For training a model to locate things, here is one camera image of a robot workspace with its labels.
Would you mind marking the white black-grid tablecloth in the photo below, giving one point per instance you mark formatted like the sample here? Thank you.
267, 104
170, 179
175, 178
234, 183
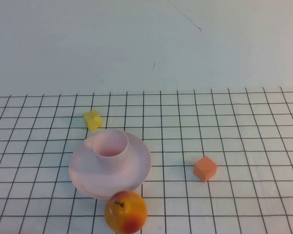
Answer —
210, 136

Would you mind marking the orange foam cube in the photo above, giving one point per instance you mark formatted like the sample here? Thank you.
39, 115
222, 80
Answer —
205, 169

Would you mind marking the pink plastic cup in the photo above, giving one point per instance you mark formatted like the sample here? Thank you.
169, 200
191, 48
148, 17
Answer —
111, 164

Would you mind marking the yellow foam cube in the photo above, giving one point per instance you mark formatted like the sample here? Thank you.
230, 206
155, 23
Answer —
92, 120

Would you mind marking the red yellow apple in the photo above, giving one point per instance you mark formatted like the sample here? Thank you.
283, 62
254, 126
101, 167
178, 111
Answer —
127, 214

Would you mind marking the pink round plate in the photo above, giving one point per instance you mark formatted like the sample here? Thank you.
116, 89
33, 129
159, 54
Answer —
136, 168

